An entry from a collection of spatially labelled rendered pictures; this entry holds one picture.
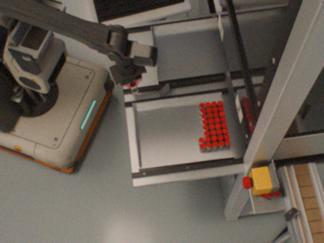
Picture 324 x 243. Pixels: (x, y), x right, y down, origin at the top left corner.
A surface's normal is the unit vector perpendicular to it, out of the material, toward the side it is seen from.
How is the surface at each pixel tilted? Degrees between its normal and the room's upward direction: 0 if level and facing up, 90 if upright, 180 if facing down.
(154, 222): 0
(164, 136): 0
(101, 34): 37
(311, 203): 0
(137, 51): 12
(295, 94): 90
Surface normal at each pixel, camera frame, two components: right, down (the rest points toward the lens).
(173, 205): -0.06, -0.40
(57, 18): 0.48, -0.08
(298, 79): 0.12, 0.91
